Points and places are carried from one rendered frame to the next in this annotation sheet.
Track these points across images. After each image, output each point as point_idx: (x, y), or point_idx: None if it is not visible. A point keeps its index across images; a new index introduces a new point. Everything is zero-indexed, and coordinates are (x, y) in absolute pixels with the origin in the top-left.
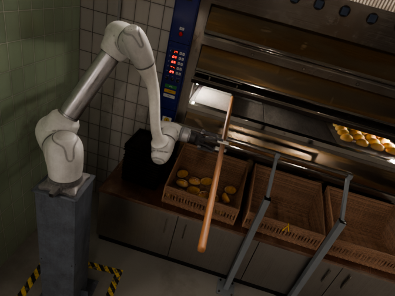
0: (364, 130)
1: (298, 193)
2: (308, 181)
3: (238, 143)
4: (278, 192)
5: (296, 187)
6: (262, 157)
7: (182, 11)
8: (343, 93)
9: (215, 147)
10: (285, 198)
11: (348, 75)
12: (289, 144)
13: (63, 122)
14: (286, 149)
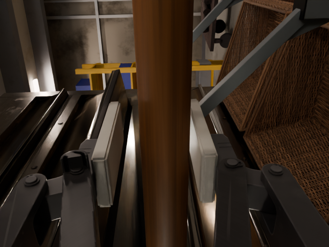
0: (102, 113)
1: (291, 146)
2: (252, 149)
3: (191, 218)
4: (325, 170)
5: (282, 155)
6: (267, 239)
7: None
8: (54, 177)
9: (201, 170)
10: (323, 154)
11: (13, 181)
12: (199, 212)
13: None
14: (213, 210)
